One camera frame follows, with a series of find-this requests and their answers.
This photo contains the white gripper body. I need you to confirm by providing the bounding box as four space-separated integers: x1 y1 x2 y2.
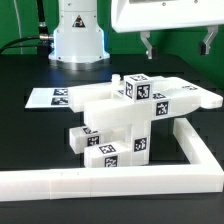
111 0 224 33

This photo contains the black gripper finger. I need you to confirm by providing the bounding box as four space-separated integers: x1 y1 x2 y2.
140 31 157 60
199 25 219 55

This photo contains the white tagged cube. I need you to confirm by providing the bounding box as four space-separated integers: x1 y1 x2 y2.
124 74 153 102

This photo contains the white chair seat part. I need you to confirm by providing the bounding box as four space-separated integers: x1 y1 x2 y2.
99 121 153 167

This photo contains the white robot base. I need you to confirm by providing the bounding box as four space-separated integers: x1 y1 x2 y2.
49 0 110 70

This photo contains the white tag sheet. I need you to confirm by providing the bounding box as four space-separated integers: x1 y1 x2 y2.
25 87 68 109

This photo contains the black cable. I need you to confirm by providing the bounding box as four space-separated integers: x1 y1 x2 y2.
0 34 56 56

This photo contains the white U-shaped frame fence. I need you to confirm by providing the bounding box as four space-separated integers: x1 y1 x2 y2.
0 118 224 202

